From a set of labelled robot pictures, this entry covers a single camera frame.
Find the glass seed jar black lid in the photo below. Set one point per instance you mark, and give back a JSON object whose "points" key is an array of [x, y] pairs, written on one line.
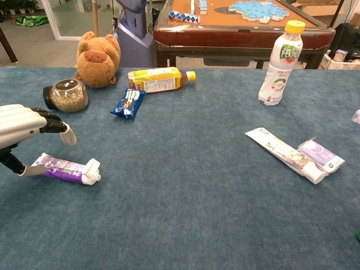
{"points": [[69, 97]]}

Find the blue cloth-covered table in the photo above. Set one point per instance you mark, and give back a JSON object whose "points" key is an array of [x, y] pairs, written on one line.
{"points": [[180, 211]]}

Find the clear plastic card case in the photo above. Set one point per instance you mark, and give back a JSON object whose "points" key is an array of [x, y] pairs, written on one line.
{"points": [[357, 116]]}

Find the blue white snake cube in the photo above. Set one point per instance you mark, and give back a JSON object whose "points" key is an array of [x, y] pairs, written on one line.
{"points": [[182, 17]]}

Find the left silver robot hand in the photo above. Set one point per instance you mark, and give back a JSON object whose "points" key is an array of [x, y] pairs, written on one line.
{"points": [[19, 123]]}

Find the brown plush capybara toy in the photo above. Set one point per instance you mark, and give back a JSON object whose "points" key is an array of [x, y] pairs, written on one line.
{"points": [[97, 62]]}

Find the blue mahjong tile heap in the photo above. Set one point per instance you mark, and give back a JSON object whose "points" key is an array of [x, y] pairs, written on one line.
{"points": [[253, 9]]}

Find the blue cookie snack packet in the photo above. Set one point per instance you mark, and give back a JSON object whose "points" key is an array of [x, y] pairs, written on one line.
{"points": [[128, 103]]}

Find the wooden pole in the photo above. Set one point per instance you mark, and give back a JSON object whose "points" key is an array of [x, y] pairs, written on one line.
{"points": [[95, 17]]}

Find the white storage box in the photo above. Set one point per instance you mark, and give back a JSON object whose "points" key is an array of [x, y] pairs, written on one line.
{"points": [[340, 64]]}

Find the brown cardboard box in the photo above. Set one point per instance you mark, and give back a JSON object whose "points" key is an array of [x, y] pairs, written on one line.
{"points": [[317, 9]]}

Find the small purple white packet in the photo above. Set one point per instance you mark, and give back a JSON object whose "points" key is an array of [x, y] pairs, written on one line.
{"points": [[320, 154]]}

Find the white floral toothpaste tube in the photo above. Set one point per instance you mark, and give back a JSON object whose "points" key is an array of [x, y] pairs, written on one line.
{"points": [[281, 150]]}

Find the yellow label tea bottle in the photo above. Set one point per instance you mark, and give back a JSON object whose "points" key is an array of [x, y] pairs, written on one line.
{"points": [[157, 80]]}

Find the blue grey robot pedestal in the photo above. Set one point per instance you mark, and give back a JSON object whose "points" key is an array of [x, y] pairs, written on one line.
{"points": [[135, 36]]}

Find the purple toothpaste tube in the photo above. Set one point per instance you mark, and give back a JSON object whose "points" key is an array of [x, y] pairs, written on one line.
{"points": [[64, 171]]}

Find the white drink bottle yellow cap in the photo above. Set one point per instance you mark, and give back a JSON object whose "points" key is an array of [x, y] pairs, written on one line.
{"points": [[277, 76]]}

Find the green bag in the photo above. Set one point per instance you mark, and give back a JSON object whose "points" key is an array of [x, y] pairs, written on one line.
{"points": [[31, 20]]}

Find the brown mahjong table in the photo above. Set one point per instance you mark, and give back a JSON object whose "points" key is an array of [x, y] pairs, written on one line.
{"points": [[239, 39]]}

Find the black bag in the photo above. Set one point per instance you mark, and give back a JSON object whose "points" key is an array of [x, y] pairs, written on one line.
{"points": [[347, 36]]}

